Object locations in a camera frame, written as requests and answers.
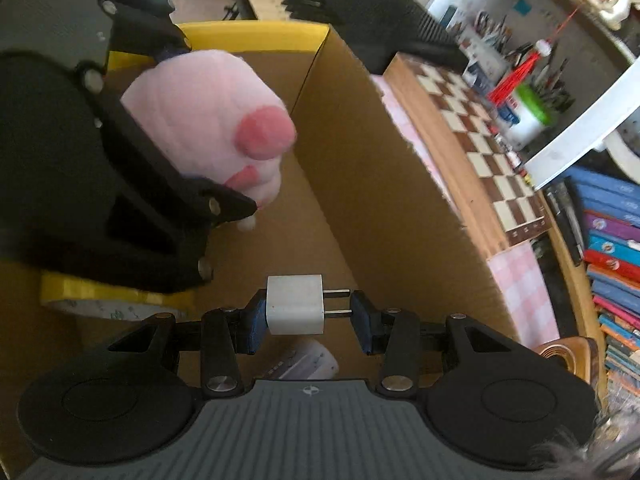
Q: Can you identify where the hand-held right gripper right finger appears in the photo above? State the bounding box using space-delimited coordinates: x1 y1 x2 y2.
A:
350 290 538 397

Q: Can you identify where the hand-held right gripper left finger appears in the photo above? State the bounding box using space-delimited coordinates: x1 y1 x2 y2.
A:
107 292 271 397

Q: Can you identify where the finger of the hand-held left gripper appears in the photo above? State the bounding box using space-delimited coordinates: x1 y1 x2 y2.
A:
97 92 258 295
65 0 193 58

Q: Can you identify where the white charger plug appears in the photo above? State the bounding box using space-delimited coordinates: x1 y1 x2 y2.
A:
267 274 351 336

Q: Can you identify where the pink plush toy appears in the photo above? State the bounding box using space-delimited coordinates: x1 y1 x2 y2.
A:
120 49 298 233

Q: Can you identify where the yellow cardboard box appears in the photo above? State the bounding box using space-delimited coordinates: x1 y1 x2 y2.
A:
0 21 521 480

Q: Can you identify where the wooden desktop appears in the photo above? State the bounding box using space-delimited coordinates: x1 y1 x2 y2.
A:
545 195 601 346

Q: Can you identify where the white printed packet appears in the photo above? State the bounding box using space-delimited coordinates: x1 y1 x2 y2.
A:
260 338 341 381

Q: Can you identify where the yellow white tape roll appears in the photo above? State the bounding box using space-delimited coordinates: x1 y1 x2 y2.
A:
40 270 196 321

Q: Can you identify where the pink checked tablecloth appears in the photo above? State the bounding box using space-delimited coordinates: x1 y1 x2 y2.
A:
370 75 561 356

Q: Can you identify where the wooden chessboard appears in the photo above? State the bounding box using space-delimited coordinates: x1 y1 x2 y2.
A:
382 52 548 256

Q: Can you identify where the black electronic keyboard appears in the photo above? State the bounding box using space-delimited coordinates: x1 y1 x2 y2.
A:
227 0 471 73

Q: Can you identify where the white jar green lid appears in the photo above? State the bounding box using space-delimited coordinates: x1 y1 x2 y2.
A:
505 85 556 148

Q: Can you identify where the row of books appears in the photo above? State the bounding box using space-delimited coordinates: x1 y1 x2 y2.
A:
565 165 640 411

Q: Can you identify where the grey fuzzy fabric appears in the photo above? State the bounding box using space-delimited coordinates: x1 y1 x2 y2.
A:
530 410 640 480

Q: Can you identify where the white shelf unit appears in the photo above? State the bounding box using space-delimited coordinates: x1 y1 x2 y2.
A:
425 0 640 191

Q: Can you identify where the red tassel ornament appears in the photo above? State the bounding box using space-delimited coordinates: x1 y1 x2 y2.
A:
487 7 583 106

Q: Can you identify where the cluster of pens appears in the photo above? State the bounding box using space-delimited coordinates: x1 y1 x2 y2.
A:
472 10 576 111

